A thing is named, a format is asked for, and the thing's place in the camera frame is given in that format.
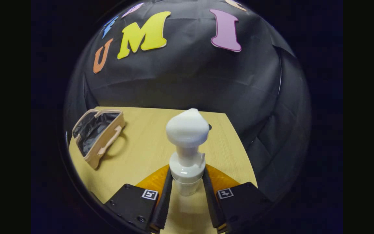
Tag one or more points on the white pump bottle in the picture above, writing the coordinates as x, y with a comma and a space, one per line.
187, 130

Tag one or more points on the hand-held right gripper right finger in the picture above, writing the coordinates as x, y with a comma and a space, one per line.
210, 201

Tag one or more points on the black backdrop cloth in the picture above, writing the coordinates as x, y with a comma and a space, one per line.
187, 74

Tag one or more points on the pink suitcase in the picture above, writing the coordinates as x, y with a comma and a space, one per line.
104, 143

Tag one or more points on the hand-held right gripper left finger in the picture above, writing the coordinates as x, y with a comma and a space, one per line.
165, 201

